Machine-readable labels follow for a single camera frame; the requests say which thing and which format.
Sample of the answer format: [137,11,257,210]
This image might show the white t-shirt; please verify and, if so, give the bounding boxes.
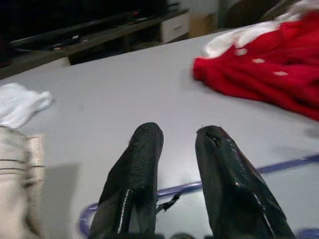
[0,82,53,129]

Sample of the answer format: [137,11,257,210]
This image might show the black low TV bench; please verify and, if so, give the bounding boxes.
[0,0,190,73]

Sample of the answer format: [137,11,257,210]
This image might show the large brown cardboard box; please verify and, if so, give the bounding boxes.
[188,11,218,38]

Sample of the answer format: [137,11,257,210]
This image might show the brown chair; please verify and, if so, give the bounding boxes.
[223,0,295,28]

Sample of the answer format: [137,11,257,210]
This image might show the red polo shirt plaid trim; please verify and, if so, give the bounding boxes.
[192,21,319,122]

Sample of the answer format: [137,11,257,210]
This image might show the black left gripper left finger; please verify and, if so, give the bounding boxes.
[88,121,165,239]

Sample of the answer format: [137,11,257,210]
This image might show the cream denim jacket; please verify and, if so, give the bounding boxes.
[0,125,47,239]

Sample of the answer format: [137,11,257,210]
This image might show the purple plastic clothes hanger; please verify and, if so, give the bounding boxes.
[79,153,319,239]

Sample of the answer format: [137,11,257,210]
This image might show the red jacket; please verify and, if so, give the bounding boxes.
[278,13,319,51]

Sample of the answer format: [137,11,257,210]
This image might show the white side drawer unit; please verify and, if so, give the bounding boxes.
[160,11,192,43]

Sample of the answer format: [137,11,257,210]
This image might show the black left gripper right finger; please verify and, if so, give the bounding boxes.
[194,124,297,239]

